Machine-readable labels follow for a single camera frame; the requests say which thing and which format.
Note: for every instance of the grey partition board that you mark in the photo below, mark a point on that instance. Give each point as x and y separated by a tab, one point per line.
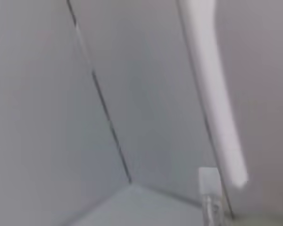
143	94

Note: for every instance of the white wall trunking strip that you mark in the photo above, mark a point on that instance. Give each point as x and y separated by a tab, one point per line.
210	82

